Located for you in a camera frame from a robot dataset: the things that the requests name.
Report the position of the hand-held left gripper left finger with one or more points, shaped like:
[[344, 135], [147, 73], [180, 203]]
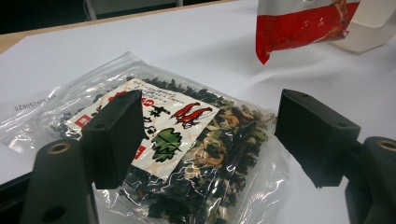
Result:
[[116, 137]]

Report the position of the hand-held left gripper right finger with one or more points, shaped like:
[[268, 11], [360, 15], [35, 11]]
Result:
[[314, 140]]

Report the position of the clear bag of dried seaweed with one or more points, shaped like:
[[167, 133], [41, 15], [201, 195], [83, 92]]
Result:
[[218, 149]]

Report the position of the white divided plastic container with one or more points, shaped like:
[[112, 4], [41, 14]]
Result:
[[370, 25]]

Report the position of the red and white seasoning packet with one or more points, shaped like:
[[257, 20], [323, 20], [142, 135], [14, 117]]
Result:
[[295, 28]]

